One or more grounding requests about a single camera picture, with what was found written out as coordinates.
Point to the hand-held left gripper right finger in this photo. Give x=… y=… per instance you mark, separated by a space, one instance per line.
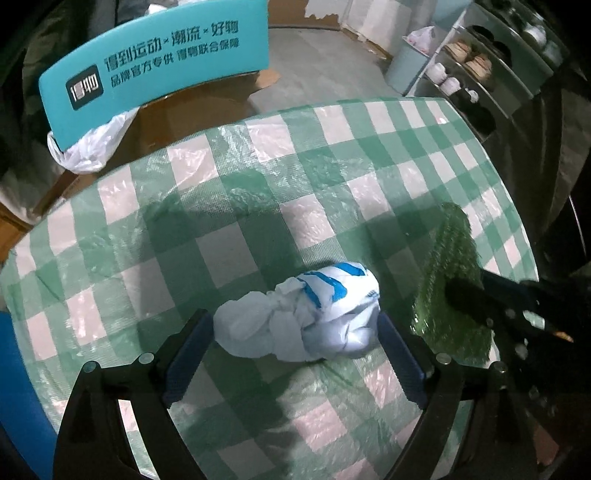
x=402 y=364

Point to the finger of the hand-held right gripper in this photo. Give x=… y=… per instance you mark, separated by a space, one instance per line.
x=480 y=295

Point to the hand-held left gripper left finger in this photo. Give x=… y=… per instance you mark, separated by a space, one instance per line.
x=184 y=364

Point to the green glittery scrub pad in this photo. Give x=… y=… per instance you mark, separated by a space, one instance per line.
x=452 y=249

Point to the white blue-striped plastic bag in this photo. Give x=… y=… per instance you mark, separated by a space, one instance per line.
x=332 y=323

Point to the black shoe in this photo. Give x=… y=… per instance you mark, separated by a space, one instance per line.
x=480 y=115

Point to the green white checkered tablecloth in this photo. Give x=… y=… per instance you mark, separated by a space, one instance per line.
x=277 y=184

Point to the grey shoe rack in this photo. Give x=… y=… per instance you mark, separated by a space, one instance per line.
x=517 y=87

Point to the white shoe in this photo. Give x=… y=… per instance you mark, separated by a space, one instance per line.
x=451 y=85
x=436 y=71

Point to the beige shoe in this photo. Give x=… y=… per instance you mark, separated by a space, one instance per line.
x=478 y=64
x=457 y=48

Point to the clear white plastic bag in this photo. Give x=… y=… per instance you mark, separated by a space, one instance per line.
x=87 y=147

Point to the light blue trash bin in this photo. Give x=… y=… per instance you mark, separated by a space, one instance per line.
x=406 y=69

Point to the white pink bin bag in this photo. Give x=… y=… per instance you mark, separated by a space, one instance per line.
x=422 y=38

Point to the teal printed box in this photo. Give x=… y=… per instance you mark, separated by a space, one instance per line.
x=161 y=60

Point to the dark clothing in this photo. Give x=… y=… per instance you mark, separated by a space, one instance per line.
x=27 y=69

